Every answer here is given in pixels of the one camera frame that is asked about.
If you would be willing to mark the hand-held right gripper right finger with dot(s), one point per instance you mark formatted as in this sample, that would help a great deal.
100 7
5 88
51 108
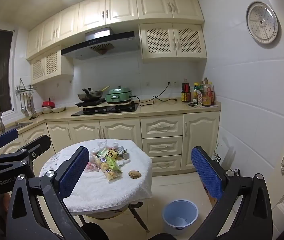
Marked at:
207 176

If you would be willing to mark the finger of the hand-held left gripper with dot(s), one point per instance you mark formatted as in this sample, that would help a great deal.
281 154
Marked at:
36 146
5 136

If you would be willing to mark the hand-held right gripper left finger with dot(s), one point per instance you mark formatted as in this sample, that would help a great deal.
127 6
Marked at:
73 173

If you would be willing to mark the trash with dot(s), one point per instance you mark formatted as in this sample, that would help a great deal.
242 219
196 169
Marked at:
108 168

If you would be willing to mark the green snack packet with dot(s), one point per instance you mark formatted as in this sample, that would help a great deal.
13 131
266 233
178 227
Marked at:
106 153

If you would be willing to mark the clear plastic wrapper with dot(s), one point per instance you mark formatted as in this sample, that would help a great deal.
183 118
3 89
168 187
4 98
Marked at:
104 145

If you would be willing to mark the blue plastic bin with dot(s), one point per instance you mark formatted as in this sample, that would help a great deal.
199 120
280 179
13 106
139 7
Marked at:
179 215

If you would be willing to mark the brown cookie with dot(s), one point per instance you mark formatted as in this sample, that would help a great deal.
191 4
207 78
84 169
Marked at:
135 175

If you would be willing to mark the steel sink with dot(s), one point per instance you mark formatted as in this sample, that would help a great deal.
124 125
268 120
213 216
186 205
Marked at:
23 124

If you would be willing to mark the white rice bag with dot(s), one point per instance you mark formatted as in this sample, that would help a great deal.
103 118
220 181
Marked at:
219 152

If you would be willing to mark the cream lower cabinets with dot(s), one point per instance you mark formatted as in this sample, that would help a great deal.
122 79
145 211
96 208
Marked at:
202 142

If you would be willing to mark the hanging metal ladle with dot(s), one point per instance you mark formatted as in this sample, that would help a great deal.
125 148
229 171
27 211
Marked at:
22 105

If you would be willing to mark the hanging metal spoon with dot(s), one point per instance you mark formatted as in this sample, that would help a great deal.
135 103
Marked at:
32 107

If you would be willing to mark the shallow white bowl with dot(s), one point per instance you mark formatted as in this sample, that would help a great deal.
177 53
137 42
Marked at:
58 109

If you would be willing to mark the small cream drawer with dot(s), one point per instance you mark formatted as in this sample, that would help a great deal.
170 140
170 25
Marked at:
165 163

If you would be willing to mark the red pot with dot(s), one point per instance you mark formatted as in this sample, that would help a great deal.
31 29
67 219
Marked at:
48 103

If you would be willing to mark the metal utensil rack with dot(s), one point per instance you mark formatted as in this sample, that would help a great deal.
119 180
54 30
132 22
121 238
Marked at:
25 88

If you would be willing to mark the medium cream drawer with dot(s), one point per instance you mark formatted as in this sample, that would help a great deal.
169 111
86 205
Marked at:
162 147

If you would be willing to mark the large cream drawer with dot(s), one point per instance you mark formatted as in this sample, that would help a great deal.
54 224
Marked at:
162 126

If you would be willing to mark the black gas hob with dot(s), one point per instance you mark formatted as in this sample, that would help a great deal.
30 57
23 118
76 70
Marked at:
106 111

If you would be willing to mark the black wok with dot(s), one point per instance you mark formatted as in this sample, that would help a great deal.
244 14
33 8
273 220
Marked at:
89 95

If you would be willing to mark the narrow lattice door cabinet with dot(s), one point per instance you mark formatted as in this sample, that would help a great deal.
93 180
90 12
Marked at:
45 65

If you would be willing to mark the yellow cap bottle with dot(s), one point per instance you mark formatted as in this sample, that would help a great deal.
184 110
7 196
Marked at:
195 95

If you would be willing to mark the large cooking oil bottle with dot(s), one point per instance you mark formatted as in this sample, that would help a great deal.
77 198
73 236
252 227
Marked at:
207 93

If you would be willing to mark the dark soy sauce bottle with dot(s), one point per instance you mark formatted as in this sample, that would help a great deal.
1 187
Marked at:
185 92

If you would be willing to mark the green electric cooking pot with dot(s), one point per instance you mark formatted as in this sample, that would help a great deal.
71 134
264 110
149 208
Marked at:
119 95

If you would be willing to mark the black range hood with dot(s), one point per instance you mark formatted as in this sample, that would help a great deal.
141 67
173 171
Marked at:
99 43

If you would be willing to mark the wide lattice door cabinet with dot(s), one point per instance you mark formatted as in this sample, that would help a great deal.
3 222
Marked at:
173 41

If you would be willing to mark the round steamer tray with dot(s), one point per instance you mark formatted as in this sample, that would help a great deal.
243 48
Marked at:
263 23

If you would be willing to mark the wall socket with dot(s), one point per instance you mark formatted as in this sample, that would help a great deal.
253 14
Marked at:
172 82

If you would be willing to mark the cream upper wall cabinets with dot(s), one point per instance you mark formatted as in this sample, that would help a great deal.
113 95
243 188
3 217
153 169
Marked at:
122 7

